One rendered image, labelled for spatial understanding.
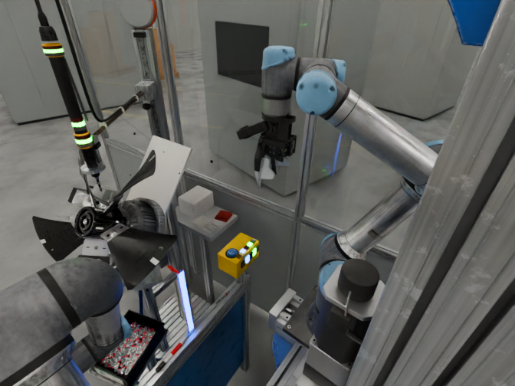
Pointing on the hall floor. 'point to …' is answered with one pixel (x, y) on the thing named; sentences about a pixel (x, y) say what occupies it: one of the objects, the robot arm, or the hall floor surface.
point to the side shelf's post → (207, 269)
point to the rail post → (246, 330)
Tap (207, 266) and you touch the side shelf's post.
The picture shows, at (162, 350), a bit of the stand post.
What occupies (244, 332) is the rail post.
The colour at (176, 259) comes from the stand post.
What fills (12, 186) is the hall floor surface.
